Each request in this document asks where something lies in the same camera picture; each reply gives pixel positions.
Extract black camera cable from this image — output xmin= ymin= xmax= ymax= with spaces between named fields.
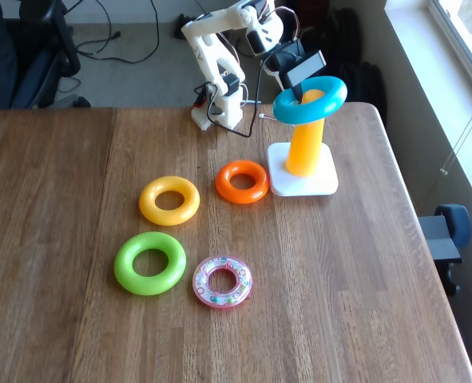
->
xmin=205 ymin=57 xmax=277 ymax=139

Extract orange peg white base stacker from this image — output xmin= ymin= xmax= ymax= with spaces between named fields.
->
xmin=267 ymin=88 xmax=339 ymax=197

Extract orange plastic toy ring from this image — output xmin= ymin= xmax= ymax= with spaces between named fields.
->
xmin=214 ymin=160 xmax=270 ymax=205

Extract blue plastic toy ring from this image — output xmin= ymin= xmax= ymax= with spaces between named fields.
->
xmin=272 ymin=75 xmax=348 ymax=125

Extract black backpack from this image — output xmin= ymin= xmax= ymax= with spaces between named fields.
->
xmin=285 ymin=6 xmax=387 ymax=117

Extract black power strip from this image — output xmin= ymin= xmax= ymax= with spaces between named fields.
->
xmin=173 ymin=14 xmax=199 ymax=41

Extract yellow plastic toy ring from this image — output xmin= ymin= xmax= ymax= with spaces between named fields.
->
xmin=138 ymin=176 xmax=201 ymax=227

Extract black camera box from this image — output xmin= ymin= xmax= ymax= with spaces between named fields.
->
xmin=280 ymin=49 xmax=327 ymax=89

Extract black floor cable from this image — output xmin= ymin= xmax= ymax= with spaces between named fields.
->
xmin=74 ymin=0 xmax=161 ymax=65

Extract clear pink rattle ring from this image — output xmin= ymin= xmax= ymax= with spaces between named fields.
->
xmin=192 ymin=255 xmax=254 ymax=310

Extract green plastic toy ring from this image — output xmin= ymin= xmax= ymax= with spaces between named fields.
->
xmin=113 ymin=231 xmax=188 ymax=297

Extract blue chair armrest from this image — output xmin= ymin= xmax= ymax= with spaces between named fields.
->
xmin=418 ymin=203 xmax=472 ymax=297

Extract black office chair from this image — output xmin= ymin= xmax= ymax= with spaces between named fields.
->
xmin=0 ymin=0 xmax=92 ymax=109

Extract window frame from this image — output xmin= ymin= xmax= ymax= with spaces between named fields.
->
xmin=425 ymin=0 xmax=472 ymax=81

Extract white blind cord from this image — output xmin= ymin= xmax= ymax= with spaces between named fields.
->
xmin=438 ymin=85 xmax=472 ymax=176

